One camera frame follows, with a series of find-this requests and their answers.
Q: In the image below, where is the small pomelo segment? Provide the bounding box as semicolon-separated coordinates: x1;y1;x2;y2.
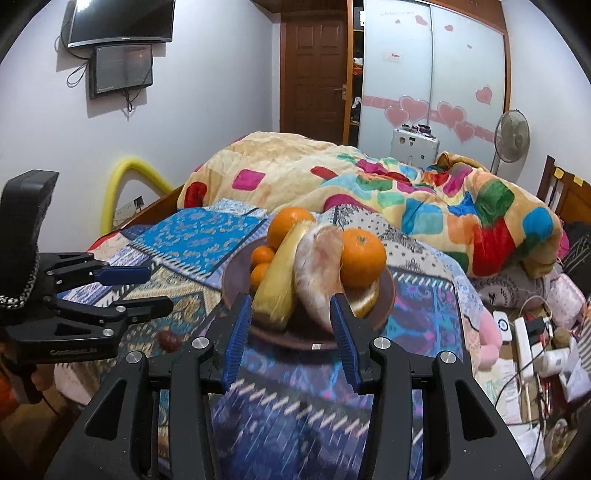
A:
345;280;380;318

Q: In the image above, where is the large pomelo segment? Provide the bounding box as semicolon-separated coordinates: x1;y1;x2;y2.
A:
294;225;344;333

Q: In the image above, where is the sugarcane piece short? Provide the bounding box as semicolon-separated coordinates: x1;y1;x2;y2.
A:
252;220;317;331

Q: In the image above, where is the small mandarin orange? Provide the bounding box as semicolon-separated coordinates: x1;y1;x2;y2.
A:
250;245;276;266
249;262;270;293

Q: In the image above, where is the large orange with sticker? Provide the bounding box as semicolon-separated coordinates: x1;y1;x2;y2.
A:
266;207;315;250

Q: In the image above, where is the dark brown date fruit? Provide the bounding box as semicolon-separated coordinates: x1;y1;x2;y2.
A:
157;330;184;353

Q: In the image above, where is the blue patterned bed cover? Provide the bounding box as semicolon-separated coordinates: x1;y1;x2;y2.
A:
66;205;485;479

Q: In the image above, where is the pink plush toy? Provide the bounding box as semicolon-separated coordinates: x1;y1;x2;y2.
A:
478;309;503;371

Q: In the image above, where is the yellow foam tube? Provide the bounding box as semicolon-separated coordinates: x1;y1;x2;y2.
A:
99;157;174;235

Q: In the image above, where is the purple ceramic plate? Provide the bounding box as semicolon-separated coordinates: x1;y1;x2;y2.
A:
221;238;396;351

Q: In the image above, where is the white power strip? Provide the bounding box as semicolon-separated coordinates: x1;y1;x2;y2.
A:
514;317;533;376

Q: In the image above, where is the colourful patchwork blanket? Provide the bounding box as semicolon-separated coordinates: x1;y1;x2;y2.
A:
177;132;562;279

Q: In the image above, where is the white box appliance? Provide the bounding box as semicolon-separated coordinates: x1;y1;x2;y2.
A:
391;124;440;169

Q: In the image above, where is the wooden headboard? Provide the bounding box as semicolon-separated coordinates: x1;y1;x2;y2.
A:
537;155;591;225

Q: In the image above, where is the standing electric fan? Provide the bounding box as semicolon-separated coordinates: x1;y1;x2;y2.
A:
491;109;531;175

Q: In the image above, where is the white sliding wardrobe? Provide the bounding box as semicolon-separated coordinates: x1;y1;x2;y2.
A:
358;1;506;166

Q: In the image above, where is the brown wooden door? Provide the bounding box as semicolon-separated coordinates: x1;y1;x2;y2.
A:
280;11;348;144

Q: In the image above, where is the lower black wall monitor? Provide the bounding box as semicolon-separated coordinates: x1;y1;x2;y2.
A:
88;44;153;100

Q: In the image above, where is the upper black wall television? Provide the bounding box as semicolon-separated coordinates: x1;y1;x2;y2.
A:
66;0;175;48

